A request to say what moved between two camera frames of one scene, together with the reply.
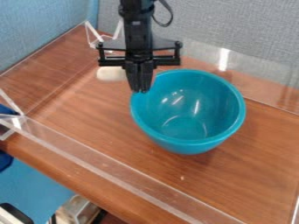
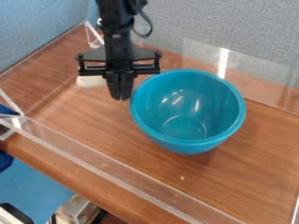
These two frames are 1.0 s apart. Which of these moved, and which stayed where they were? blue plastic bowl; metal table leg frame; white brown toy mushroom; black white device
Moved: white brown toy mushroom
Stayed: metal table leg frame; black white device; blue plastic bowl
